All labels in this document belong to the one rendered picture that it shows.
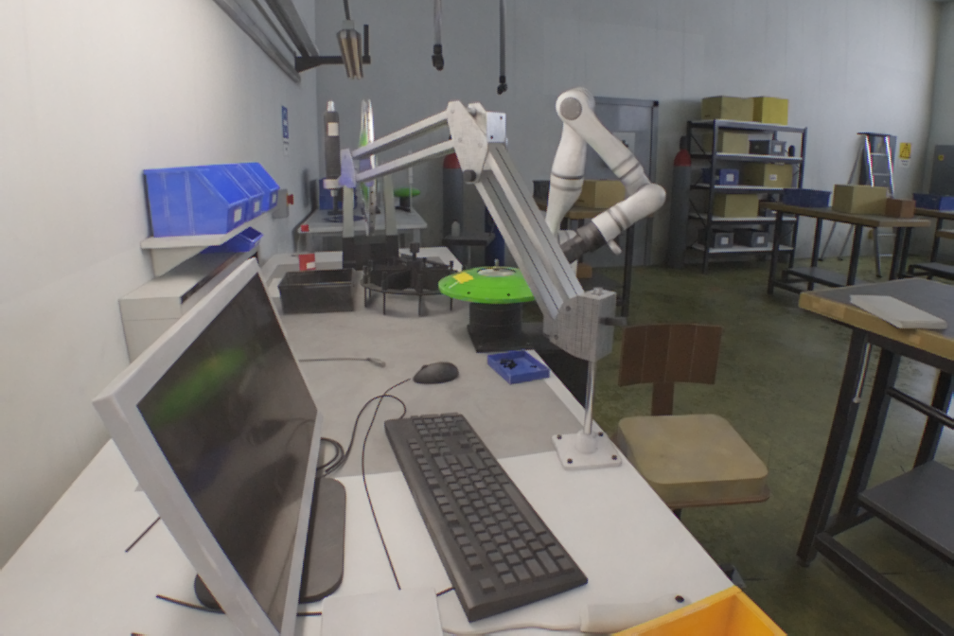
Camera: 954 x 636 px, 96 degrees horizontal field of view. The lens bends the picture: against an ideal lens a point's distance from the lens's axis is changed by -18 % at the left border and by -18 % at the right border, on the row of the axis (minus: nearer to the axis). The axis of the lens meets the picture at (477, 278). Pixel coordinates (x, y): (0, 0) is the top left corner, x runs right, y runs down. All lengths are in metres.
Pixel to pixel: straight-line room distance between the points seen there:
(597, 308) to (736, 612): 0.44
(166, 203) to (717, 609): 1.33
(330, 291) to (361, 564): 1.10
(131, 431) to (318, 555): 0.36
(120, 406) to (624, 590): 0.56
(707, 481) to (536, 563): 0.84
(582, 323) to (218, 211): 0.93
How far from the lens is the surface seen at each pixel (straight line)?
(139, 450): 0.42
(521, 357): 1.28
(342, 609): 0.60
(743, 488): 1.50
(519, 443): 0.93
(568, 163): 1.44
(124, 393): 0.42
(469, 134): 0.90
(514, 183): 0.87
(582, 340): 0.81
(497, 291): 1.27
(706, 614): 0.54
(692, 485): 1.42
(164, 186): 1.39
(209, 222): 1.37
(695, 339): 1.71
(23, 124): 1.03
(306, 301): 1.68
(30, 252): 1.01
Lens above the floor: 1.40
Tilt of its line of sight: 14 degrees down
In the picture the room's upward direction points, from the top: straight up
